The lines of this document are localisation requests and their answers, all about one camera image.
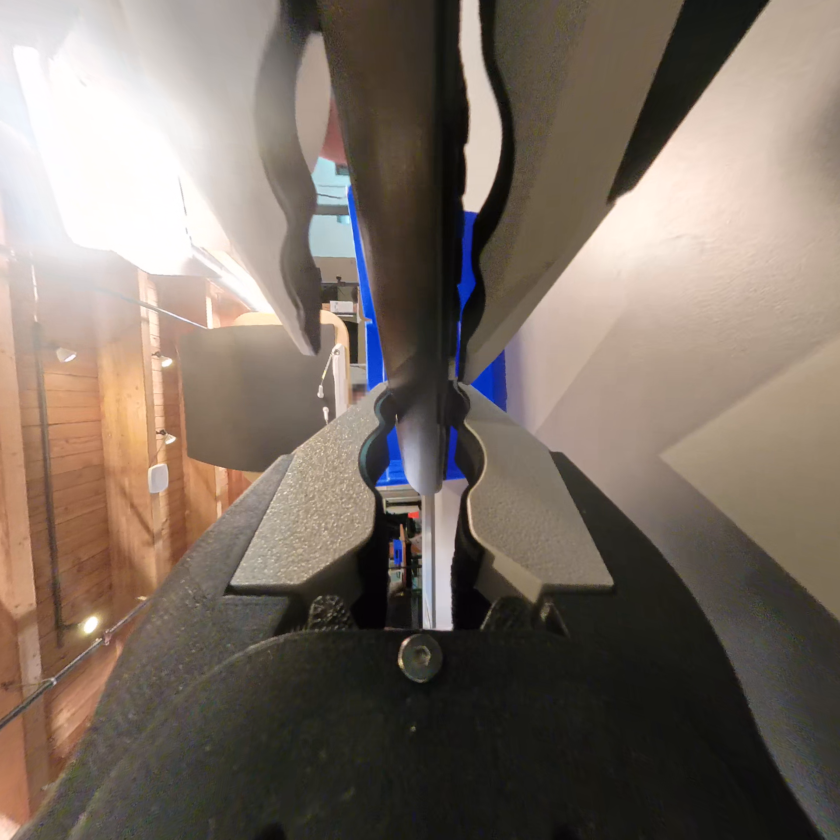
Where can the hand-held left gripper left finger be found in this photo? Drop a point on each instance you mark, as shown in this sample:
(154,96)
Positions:
(309,525)

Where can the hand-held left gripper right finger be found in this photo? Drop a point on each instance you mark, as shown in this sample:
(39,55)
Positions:
(538,525)

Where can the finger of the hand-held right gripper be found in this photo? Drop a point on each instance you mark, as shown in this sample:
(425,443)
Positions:
(210,131)
(565,131)

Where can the blue plastic bin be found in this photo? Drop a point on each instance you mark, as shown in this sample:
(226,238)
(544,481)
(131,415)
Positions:
(479,368)

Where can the black remote control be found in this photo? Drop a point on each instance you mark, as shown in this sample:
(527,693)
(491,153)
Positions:
(394,197)

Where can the studio light panel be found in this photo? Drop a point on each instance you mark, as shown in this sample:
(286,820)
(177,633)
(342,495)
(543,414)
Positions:
(105,158)

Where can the white board stand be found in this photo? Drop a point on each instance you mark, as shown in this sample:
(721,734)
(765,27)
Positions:
(332,387)

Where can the white ceiling sensor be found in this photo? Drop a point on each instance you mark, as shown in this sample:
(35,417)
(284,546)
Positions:
(159,478)

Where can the ceiling spot light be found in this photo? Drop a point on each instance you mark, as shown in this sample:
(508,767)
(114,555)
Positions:
(91,626)

